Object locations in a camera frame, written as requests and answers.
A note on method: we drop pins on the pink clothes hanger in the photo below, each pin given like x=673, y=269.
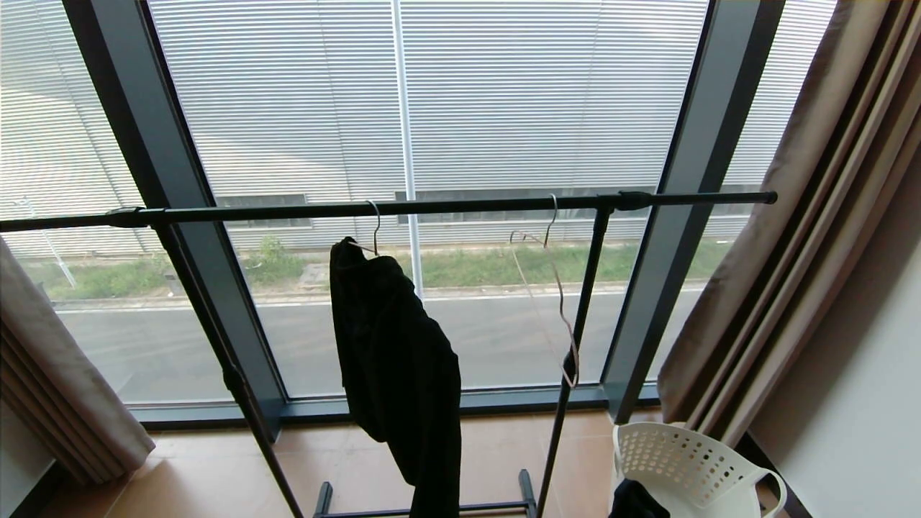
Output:
x=375, y=223
x=561, y=295

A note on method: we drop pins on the black garment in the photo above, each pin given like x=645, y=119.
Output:
x=637, y=503
x=403, y=374

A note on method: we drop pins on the black clothes rack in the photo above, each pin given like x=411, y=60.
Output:
x=432, y=207

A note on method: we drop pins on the white laundry basket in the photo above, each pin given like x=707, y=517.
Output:
x=691, y=460

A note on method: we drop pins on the window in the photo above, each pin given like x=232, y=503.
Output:
x=698, y=108

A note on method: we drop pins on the beige curtain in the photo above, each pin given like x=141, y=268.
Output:
x=806, y=180
x=50, y=374

